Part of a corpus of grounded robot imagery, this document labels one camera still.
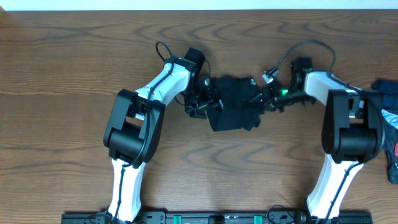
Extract black polo shirt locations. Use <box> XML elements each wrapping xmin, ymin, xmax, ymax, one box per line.
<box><xmin>206</xmin><ymin>76</ymin><xmax>265</xmax><ymax>132</ymax></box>

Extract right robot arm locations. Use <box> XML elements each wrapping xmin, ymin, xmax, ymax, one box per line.
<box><xmin>262</xmin><ymin>57</ymin><xmax>385</xmax><ymax>223</ymax></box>

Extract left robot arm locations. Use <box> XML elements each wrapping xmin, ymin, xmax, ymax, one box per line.
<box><xmin>103</xmin><ymin>54</ymin><xmax>207</xmax><ymax>223</ymax></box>

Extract dark blue crumpled garment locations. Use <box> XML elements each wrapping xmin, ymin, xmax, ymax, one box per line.
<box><xmin>372</xmin><ymin>79</ymin><xmax>397</xmax><ymax>185</ymax></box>

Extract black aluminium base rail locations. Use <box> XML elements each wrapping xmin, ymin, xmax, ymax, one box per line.
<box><xmin>61</xmin><ymin>210</ymin><xmax>373</xmax><ymax>224</ymax></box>

